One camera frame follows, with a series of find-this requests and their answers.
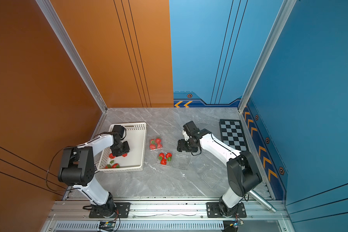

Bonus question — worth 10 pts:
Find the green circuit board left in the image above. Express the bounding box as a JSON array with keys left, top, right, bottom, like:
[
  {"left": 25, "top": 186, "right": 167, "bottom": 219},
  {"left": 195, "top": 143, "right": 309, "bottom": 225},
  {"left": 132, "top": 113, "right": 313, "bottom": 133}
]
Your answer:
[{"left": 98, "top": 221, "right": 118, "bottom": 232}]

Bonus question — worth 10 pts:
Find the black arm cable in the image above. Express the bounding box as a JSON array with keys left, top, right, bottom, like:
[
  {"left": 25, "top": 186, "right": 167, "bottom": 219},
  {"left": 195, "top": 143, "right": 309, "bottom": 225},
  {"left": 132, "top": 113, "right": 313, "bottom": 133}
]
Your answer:
[{"left": 45, "top": 146, "right": 76, "bottom": 192}]

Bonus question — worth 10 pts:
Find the red strawberry container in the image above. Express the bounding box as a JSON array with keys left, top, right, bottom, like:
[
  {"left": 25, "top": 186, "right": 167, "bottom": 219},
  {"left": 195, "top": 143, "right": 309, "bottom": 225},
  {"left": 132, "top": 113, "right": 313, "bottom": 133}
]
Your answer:
[
  {"left": 158, "top": 153, "right": 165, "bottom": 160},
  {"left": 166, "top": 153, "right": 172, "bottom": 161}
]

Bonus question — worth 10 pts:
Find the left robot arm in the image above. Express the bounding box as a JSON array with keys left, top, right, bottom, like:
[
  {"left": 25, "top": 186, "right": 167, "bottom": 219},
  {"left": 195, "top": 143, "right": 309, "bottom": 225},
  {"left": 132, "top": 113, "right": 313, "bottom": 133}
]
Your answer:
[{"left": 58, "top": 125, "right": 130, "bottom": 218}]

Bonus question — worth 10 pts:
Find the green circuit board right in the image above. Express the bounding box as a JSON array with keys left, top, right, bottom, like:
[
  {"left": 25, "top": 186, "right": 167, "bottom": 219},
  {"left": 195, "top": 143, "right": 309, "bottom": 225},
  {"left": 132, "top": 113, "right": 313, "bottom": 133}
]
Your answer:
[{"left": 222, "top": 220, "right": 244, "bottom": 232}]

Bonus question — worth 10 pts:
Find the clear plastic clamshell container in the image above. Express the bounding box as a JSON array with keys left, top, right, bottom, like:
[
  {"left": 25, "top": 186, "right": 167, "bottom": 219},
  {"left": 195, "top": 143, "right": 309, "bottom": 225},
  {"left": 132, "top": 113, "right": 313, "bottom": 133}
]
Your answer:
[
  {"left": 148, "top": 136, "right": 163, "bottom": 148},
  {"left": 157, "top": 152, "right": 191, "bottom": 170}
]

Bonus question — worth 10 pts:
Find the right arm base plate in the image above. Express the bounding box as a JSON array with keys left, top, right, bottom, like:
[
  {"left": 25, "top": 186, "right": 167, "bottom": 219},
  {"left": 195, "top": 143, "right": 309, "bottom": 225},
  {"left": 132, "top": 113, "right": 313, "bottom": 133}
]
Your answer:
[{"left": 206, "top": 202, "right": 247, "bottom": 218}]

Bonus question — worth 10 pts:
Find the silver microphone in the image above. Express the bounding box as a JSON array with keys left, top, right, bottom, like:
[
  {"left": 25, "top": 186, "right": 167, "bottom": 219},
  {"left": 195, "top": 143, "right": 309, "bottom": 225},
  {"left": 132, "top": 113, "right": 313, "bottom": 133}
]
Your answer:
[{"left": 248, "top": 190, "right": 276, "bottom": 213}]

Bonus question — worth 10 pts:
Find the black white chessboard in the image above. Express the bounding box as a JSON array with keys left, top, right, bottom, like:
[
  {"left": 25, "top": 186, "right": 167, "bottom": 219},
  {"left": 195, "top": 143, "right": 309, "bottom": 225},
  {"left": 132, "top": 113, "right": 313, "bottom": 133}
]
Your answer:
[{"left": 219, "top": 119, "right": 249, "bottom": 151}]

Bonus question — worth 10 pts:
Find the green circuit board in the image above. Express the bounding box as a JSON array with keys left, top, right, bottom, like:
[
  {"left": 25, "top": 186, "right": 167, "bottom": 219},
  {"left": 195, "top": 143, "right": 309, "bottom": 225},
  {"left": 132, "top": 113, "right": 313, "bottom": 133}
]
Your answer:
[
  {"left": 98, "top": 221, "right": 118, "bottom": 232},
  {"left": 222, "top": 220, "right": 244, "bottom": 232}
]

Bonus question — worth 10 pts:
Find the white perforated plastic basket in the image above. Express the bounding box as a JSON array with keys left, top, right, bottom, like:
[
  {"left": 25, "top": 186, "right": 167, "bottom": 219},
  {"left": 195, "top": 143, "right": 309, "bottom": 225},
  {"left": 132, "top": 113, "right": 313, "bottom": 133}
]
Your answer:
[{"left": 97, "top": 122, "right": 147, "bottom": 173}]

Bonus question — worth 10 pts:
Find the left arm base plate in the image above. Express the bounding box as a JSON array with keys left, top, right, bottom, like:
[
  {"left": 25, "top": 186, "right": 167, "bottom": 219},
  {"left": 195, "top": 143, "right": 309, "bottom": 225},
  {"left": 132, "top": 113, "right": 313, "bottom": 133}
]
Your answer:
[{"left": 83, "top": 202, "right": 131, "bottom": 218}]

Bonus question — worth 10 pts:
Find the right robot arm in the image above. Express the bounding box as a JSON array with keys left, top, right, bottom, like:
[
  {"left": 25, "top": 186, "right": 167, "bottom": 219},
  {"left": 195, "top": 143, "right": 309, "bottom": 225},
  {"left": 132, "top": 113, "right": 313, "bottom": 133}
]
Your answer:
[{"left": 177, "top": 121, "right": 272, "bottom": 217}]

